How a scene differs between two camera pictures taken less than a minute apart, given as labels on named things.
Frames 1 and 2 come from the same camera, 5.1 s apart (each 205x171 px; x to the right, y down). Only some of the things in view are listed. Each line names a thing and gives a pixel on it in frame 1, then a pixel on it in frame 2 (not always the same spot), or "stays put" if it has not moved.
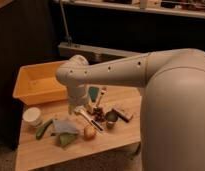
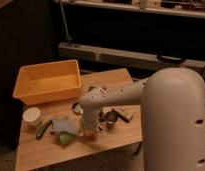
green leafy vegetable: (67, 137) stays put
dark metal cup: (111, 118) stays put
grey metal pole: (68, 37) stays put
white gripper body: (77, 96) → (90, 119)
